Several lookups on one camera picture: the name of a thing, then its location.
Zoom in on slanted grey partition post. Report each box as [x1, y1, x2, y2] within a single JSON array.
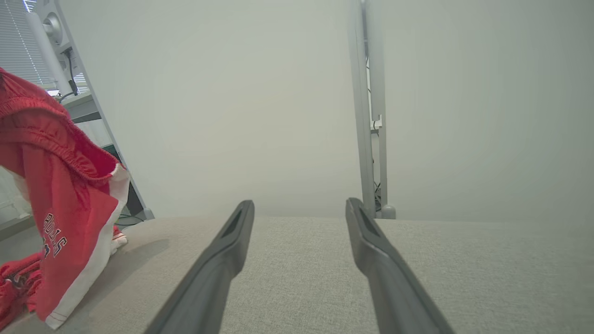
[[54, 0, 155, 220]]

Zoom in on red shorts with white trim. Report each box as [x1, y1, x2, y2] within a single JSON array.
[[0, 67, 131, 330]]

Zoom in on red white basketball jersey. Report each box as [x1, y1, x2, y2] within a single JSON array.
[[0, 226, 128, 329]]

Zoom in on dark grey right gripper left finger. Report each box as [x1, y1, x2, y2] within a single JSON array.
[[145, 200, 255, 334]]

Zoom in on white grey background equipment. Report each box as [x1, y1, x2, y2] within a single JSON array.
[[26, 0, 79, 96]]

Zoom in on white window blinds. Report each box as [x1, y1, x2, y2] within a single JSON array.
[[0, 0, 89, 93]]

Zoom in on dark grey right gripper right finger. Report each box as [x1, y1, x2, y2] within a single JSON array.
[[345, 198, 455, 334]]

